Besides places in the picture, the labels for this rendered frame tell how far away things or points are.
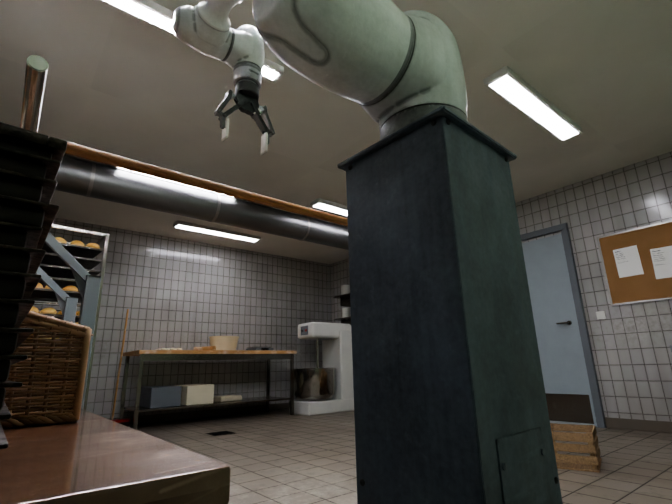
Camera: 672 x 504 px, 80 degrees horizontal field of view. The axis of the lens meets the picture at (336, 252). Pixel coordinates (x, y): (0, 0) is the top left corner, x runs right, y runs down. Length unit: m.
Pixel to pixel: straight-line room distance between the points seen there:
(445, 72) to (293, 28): 0.26
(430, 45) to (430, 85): 0.06
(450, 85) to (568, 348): 4.58
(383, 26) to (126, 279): 5.87
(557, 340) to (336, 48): 4.79
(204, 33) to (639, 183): 4.56
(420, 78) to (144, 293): 5.86
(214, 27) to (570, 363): 4.66
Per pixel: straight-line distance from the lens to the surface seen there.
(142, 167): 1.23
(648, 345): 4.96
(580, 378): 5.14
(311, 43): 0.63
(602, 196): 5.27
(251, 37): 1.48
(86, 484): 0.38
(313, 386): 6.14
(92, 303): 1.47
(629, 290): 5.00
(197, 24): 1.39
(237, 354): 5.83
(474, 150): 0.66
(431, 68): 0.72
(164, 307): 6.37
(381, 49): 0.66
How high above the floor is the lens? 0.66
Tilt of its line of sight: 16 degrees up
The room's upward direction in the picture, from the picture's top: 2 degrees counter-clockwise
